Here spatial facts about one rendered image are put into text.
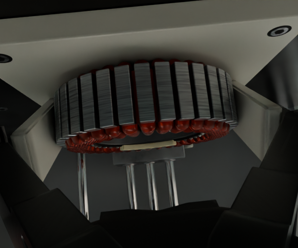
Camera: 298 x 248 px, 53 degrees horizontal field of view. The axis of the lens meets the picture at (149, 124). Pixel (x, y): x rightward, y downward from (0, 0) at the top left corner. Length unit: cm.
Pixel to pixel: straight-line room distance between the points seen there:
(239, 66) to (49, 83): 11
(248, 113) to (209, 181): 29
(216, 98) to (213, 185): 30
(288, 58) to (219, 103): 9
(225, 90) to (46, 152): 10
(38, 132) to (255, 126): 11
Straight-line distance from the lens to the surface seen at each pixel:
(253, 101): 16
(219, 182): 45
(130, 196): 33
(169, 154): 31
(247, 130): 17
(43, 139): 17
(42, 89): 19
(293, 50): 22
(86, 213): 27
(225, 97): 16
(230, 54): 17
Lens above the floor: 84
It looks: 10 degrees down
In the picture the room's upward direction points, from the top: 174 degrees clockwise
